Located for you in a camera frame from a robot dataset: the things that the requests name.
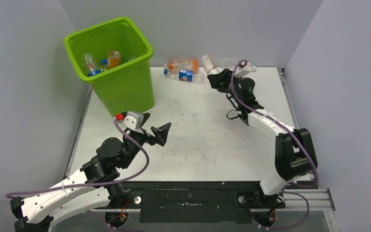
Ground clear white-cap bottle rear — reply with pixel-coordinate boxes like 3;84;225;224
220;57;241;69

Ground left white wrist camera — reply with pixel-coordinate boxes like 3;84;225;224
115;111;144;132

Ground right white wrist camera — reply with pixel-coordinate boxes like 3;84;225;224
234;61;257;78

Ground green-red label bottle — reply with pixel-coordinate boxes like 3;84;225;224
201;55;220;75

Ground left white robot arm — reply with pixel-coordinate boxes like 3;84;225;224
7;111;171;232

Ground aluminium frame rail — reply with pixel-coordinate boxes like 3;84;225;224
283;188;336;211

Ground orange bottle barcode label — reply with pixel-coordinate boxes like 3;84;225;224
107;50;121;69

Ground orange label bottle rear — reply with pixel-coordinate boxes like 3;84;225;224
163;59;199;75

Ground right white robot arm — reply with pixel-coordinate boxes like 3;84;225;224
207;68;318;207

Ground blue label clear bottle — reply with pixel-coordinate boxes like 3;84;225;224
84;53;101;77

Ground green plastic bin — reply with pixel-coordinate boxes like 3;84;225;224
63;17;155;116

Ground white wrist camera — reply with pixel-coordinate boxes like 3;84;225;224
234;61;257;78
115;111;144;132

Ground pepsi bottle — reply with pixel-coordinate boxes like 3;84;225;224
100;59;109;72
163;69;204;84

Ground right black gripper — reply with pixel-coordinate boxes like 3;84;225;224
208;69;242;105

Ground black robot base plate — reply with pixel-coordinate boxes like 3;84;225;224
103;181;285;224

